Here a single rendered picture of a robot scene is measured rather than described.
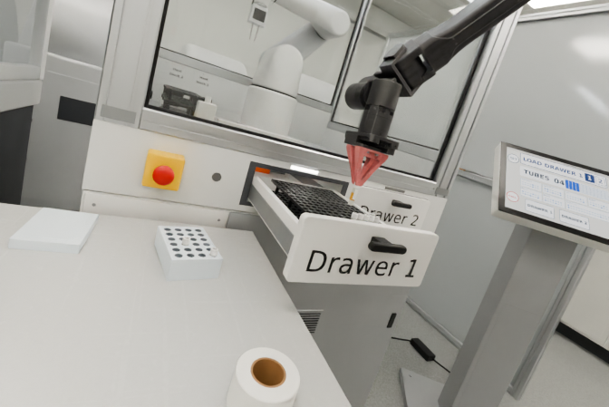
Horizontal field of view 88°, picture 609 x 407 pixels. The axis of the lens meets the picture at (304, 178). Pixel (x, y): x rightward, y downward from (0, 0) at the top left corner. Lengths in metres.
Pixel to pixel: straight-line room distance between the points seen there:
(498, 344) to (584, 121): 1.21
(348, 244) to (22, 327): 0.42
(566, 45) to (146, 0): 2.11
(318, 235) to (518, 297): 1.11
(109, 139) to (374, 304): 0.92
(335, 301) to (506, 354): 0.77
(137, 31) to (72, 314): 0.49
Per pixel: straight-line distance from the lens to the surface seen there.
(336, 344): 1.20
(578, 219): 1.40
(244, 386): 0.37
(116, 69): 0.74
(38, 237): 0.63
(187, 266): 0.56
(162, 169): 0.68
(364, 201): 0.92
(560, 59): 2.34
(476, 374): 1.62
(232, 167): 0.76
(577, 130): 2.16
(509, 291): 1.48
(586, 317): 3.43
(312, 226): 0.48
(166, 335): 0.47
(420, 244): 0.63
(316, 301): 1.04
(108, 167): 0.76
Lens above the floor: 1.06
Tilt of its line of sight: 10 degrees down
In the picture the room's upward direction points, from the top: 17 degrees clockwise
